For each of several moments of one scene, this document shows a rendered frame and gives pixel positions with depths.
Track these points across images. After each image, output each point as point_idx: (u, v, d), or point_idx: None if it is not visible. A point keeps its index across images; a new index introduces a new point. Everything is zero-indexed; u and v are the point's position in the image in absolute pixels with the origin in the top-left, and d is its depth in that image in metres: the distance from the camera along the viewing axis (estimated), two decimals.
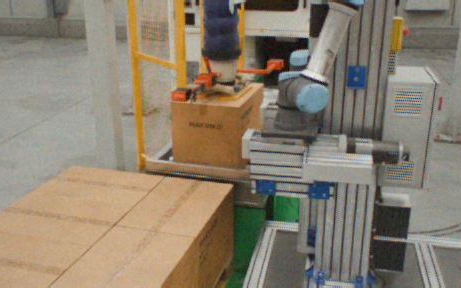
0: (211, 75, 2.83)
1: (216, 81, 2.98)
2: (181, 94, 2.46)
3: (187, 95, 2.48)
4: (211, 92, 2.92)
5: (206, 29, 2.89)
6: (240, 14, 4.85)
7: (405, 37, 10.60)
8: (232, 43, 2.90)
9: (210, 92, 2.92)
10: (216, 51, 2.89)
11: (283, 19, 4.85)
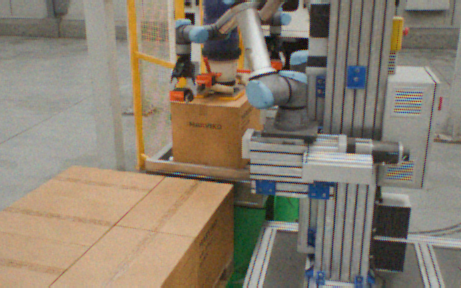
0: (210, 75, 2.84)
1: (216, 81, 2.98)
2: (179, 94, 2.46)
3: (185, 95, 2.48)
4: (211, 92, 2.92)
5: None
6: None
7: (405, 37, 10.60)
8: (232, 43, 2.91)
9: (209, 92, 2.92)
10: (216, 51, 2.90)
11: None
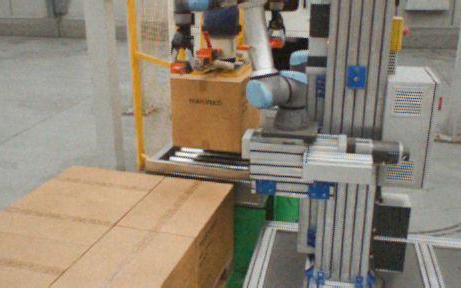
0: (210, 50, 2.79)
1: (216, 57, 2.93)
2: (180, 66, 2.41)
3: (186, 67, 2.43)
4: (211, 68, 2.87)
5: None
6: (240, 14, 4.85)
7: (405, 37, 10.60)
8: (232, 18, 2.86)
9: (210, 68, 2.88)
10: (216, 26, 2.85)
11: (283, 19, 4.85)
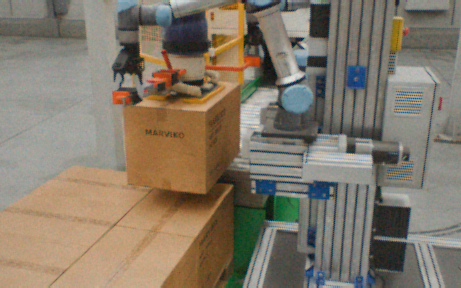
0: (171, 72, 2.30)
1: (180, 79, 2.45)
2: (124, 95, 1.93)
3: None
4: (173, 93, 2.39)
5: None
6: (240, 14, 4.85)
7: (405, 37, 10.60)
8: (198, 33, 2.37)
9: (171, 93, 2.39)
10: (178, 43, 2.36)
11: (283, 19, 4.85)
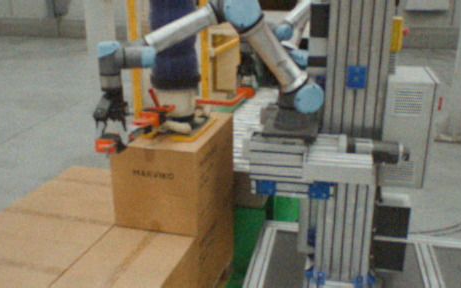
0: (158, 110, 2.19)
1: (169, 115, 2.33)
2: (107, 143, 1.81)
3: None
4: (162, 131, 2.27)
5: None
6: None
7: (405, 37, 10.60)
8: (187, 68, 2.26)
9: (160, 131, 2.27)
10: (167, 78, 2.25)
11: (283, 19, 4.85)
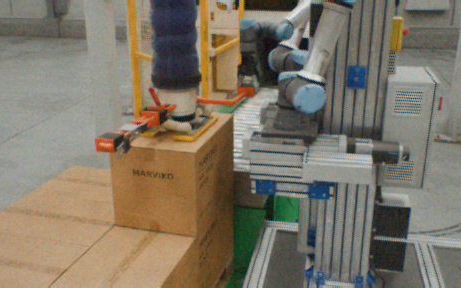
0: (159, 109, 2.19)
1: (170, 114, 2.34)
2: (107, 143, 1.82)
3: (117, 143, 1.84)
4: (162, 130, 2.28)
5: (155, 49, 2.25)
6: (240, 14, 4.85)
7: (405, 37, 10.60)
8: (188, 67, 2.26)
9: (160, 130, 2.28)
10: (167, 78, 2.25)
11: (283, 19, 4.85)
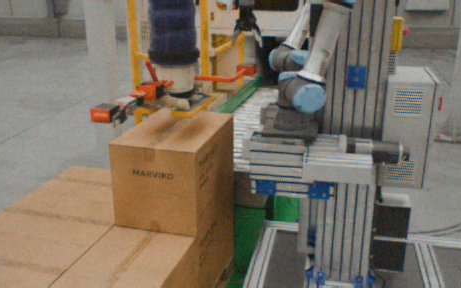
0: (156, 84, 2.16)
1: (167, 91, 2.30)
2: (102, 113, 1.78)
3: (112, 114, 1.80)
4: (159, 106, 2.24)
5: (152, 24, 2.22)
6: (240, 14, 4.85)
7: (405, 37, 10.60)
8: (186, 42, 2.23)
9: (157, 106, 2.24)
10: (165, 53, 2.22)
11: (283, 19, 4.85)
